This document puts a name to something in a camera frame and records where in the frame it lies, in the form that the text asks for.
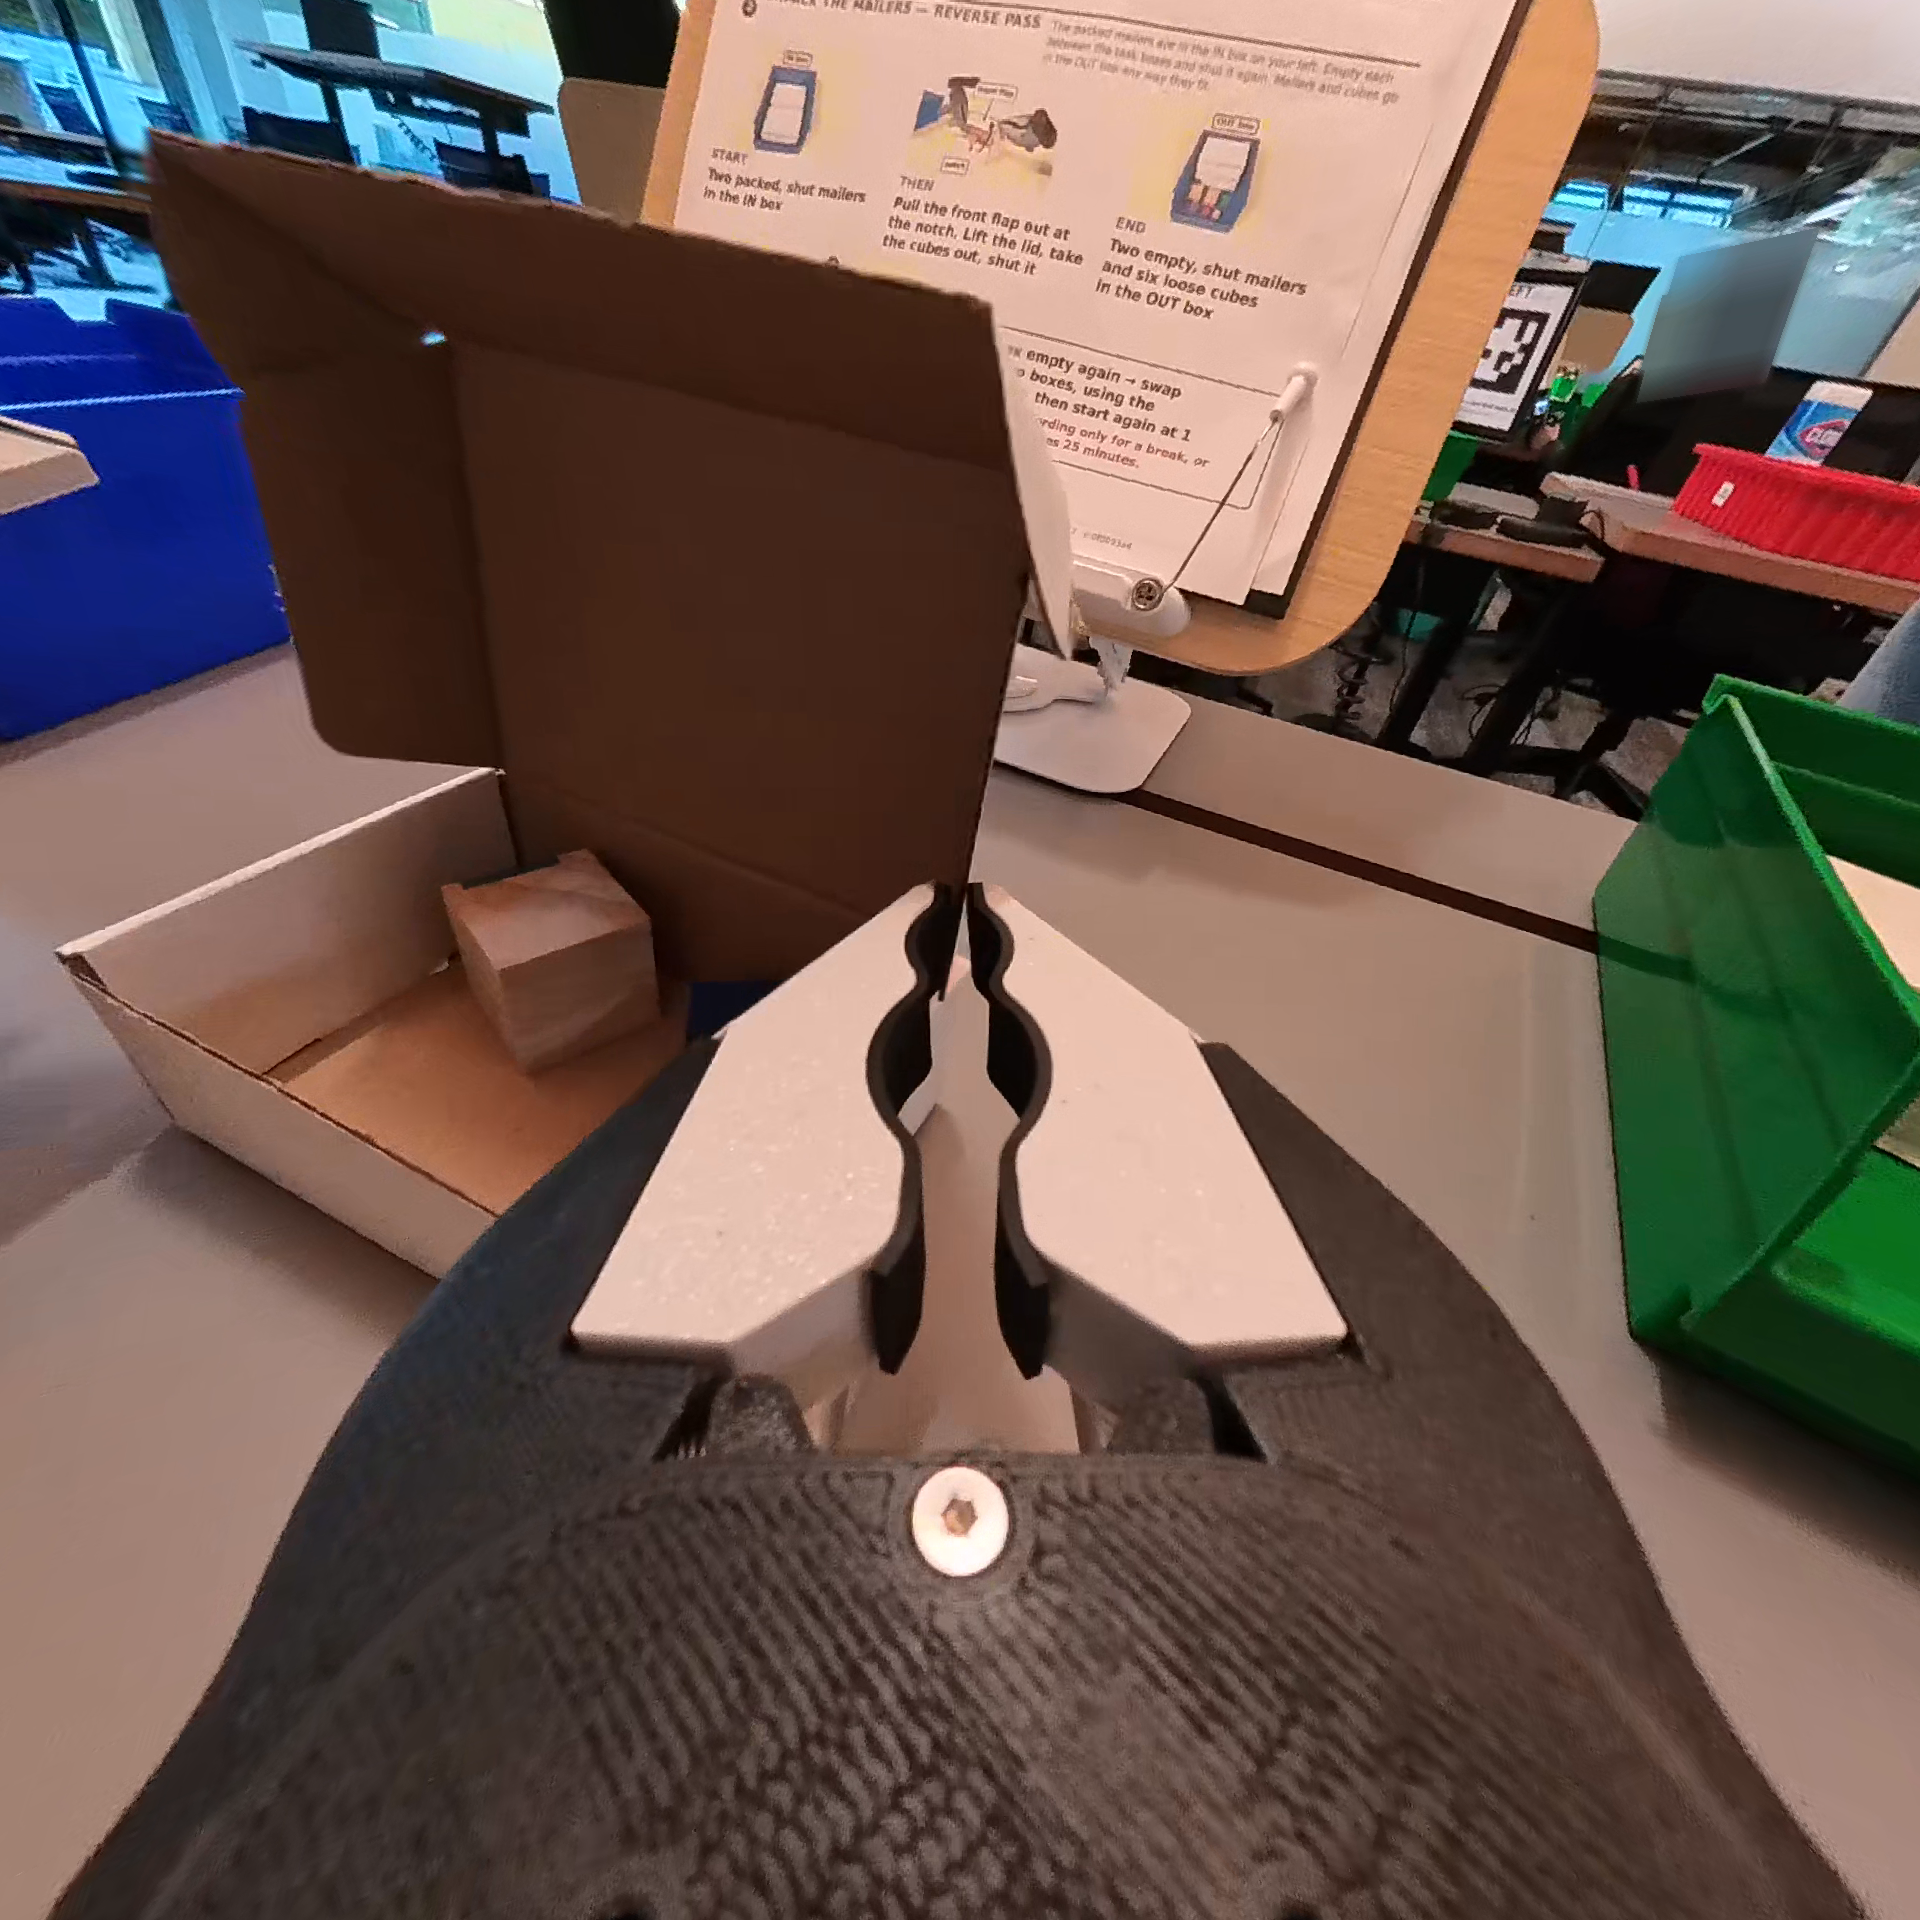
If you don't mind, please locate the black white marker tag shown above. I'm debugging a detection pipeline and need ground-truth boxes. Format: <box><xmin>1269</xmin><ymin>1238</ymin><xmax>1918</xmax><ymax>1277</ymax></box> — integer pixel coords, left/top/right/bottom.
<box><xmin>1454</xmin><ymin>278</ymin><xmax>1588</xmax><ymax>440</ymax></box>

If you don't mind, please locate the white cardboard mailer box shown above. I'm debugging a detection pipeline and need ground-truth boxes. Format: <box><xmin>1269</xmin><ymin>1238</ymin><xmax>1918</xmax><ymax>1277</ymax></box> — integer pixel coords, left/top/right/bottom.
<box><xmin>1831</xmin><ymin>858</ymin><xmax>1920</xmax><ymax>1174</ymax></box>
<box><xmin>59</xmin><ymin>133</ymin><xmax>1081</xmax><ymax>1277</ymax></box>

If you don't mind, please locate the white stand base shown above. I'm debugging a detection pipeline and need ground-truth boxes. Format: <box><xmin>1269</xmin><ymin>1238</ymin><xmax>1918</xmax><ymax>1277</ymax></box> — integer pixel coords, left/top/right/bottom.
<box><xmin>991</xmin><ymin>589</ymin><xmax>1195</xmax><ymax>799</ymax></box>

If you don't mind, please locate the blue plastic bin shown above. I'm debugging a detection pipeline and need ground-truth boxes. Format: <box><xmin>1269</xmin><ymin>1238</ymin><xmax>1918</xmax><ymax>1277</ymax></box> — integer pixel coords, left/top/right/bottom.
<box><xmin>0</xmin><ymin>292</ymin><xmax>293</xmax><ymax>743</ymax></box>

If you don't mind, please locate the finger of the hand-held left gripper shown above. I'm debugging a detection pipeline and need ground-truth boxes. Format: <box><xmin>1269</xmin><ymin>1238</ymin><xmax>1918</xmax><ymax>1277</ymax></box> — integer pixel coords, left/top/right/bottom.
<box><xmin>0</xmin><ymin>417</ymin><xmax>102</xmax><ymax>521</ymax></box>

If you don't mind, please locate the printed instruction sheet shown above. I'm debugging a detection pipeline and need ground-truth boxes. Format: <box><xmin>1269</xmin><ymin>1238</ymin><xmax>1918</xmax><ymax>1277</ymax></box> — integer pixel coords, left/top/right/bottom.
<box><xmin>674</xmin><ymin>0</ymin><xmax>1531</xmax><ymax>610</ymax></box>

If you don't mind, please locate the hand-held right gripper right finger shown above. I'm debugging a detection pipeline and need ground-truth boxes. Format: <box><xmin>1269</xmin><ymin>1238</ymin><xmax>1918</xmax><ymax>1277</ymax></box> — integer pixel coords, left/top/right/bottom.
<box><xmin>966</xmin><ymin>885</ymin><xmax>1351</xmax><ymax>1425</ymax></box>

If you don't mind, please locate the grey desk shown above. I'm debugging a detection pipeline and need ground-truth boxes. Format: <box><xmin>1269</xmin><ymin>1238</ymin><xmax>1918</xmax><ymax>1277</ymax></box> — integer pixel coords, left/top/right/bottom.
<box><xmin>1142</xmin><ymin>695</ymin><xmax>1647</xmax><ymax>951</ymax></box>
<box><xmin>0</xmin><ymin>645</ymin><xmax>1920</xmax><ymax>1920</ymax></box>

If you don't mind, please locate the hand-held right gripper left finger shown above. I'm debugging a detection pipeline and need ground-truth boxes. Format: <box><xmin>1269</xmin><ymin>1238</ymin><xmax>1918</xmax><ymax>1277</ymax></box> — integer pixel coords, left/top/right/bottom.
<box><xmin>572</xmin><ymin>885</ymin><xmax>963</xmax><ymax>1455</ymax></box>

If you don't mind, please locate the green plastic bin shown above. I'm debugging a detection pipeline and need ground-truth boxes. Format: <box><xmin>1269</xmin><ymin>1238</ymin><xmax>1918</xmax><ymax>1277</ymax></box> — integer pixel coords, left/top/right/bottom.
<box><xmin>1592</xmin><ymin>678</ymin><xmax>1920</xmax><ymax>1469</ymax></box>

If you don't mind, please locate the wooden workbench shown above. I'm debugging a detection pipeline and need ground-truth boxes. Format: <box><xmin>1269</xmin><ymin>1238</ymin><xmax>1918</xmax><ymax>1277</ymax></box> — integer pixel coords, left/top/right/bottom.
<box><xmin>1404</xmin><ymin>474</ymin><xmax>1920</xmax><ymax>620</ymax></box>

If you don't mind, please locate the instruction sheet on wooden stand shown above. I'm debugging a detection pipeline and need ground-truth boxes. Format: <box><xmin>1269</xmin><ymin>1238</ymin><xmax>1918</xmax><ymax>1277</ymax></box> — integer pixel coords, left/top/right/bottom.
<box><xmin>642</xmin><ymin>0</ymin><xmax>1599</xmax><ymax>678</ymax></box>

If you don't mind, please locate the red plastic bin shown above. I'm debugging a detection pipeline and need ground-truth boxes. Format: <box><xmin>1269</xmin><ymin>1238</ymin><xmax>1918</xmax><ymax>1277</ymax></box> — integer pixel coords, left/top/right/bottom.
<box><xmin>1674</xmin><ymin>440</ymin><xmax>1920</xmax><ymax>585</ymax></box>

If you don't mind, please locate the metal page holder clip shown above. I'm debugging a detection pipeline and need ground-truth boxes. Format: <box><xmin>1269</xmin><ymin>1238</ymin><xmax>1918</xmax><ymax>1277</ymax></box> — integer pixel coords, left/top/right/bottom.
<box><xmin>1125</xmin><ymin>364</ymin><xmax>1328</xmax><ymax>618</ymax></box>

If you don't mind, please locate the white wipes canister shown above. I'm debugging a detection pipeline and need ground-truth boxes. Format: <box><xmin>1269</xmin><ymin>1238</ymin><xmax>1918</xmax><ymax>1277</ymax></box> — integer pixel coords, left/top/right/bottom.
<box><xmin>1767</xmin><ymin>378</ymin><xmax>1878</xmax><ymax>467</ymax></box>

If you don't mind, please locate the large wooden cube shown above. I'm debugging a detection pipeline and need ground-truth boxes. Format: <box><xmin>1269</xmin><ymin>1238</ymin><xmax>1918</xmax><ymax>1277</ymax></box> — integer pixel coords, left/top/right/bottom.
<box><xmin>442</xmin><ymin>847</ymin><xmax>661</xmax><ymax>1077</ymax></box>

